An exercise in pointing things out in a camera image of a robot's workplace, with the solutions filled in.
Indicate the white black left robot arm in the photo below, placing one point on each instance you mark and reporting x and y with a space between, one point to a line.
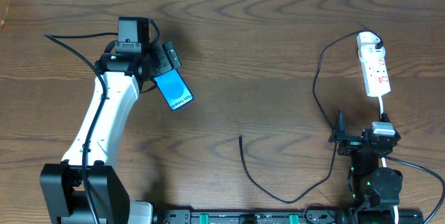
84 187

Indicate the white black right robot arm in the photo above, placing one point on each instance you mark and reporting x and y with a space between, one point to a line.
375 186

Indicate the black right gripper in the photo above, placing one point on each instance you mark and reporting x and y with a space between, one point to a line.
354 141

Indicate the white charger adapter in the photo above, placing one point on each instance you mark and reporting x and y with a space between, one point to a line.
370 47

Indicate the blue Galaxy smartphone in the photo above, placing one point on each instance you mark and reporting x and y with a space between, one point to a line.
174 90

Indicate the white power strip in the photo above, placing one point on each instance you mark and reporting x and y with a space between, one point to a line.
376 78

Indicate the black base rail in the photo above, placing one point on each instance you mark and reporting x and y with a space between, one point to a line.
315 215

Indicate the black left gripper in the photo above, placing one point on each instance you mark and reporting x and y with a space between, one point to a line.
167 59

